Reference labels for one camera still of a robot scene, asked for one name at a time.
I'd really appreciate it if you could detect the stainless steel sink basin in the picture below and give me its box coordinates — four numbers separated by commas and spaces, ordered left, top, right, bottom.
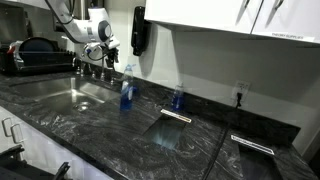
9, 75, 122, 116

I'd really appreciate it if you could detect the white upper cabinet door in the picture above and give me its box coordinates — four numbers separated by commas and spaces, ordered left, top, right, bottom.
144, 0, 265, 35
251, 0, 320, 44

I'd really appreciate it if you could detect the dark blue plate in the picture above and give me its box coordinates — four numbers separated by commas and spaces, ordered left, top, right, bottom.
18, 36, 57, 62

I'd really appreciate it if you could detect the white wall outlet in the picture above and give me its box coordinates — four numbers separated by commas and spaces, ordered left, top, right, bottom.
232, 79, 252, 102

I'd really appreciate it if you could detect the metal sink drain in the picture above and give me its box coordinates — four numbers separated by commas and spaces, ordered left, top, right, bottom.
73, 101, 92, 112

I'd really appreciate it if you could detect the small blue soap bottle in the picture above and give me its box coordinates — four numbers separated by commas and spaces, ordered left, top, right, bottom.
171, 83, 185, 113

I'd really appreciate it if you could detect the metal lower cabinet handle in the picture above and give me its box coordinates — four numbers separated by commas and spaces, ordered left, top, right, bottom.
1, 116, 15, 138
10, 123, 25, 145

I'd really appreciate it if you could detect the black stand frame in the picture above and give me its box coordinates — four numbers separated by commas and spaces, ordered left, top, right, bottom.
0, 143, 72, 180

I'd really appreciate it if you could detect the white label strip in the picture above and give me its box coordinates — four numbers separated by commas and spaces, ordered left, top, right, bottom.
230, 134, 276, 156
160, 108, 193, 124

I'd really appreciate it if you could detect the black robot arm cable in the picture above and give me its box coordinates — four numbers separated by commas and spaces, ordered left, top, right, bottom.
44, 0, 76, 26

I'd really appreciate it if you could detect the black dish rack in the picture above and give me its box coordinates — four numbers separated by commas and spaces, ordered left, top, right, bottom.
0, 37, 77, 76

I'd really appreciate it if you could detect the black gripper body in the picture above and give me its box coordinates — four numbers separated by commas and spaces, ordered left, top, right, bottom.
105, 47, 120, 64

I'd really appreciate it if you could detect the white lower cabinet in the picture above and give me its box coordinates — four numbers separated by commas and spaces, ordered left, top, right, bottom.
0, 105, 116, 180

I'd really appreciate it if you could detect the tall blue dish soap bottle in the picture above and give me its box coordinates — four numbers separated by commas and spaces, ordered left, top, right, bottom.
119, 64, 135, 112

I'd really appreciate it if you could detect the white printed cabinet label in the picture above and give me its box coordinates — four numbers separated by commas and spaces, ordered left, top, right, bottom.
269, 31, 316, 43

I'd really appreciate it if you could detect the chrome faucet spout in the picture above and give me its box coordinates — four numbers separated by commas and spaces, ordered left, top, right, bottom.
99, 53, 107, 82

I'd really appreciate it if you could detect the black wall soap dispenser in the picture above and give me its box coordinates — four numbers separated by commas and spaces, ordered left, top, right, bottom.
130, 5, 148, 57

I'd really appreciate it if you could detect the black power cable with plug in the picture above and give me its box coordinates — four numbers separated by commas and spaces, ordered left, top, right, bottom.
201, 91, 244, 180

